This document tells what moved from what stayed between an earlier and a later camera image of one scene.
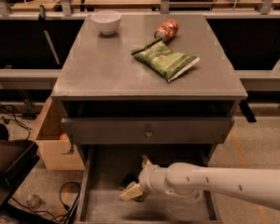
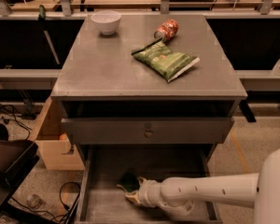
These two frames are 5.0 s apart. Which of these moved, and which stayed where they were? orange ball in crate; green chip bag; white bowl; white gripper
Moved: white gripper
Stayed: white bowl; green chip bag; orange ball in crate
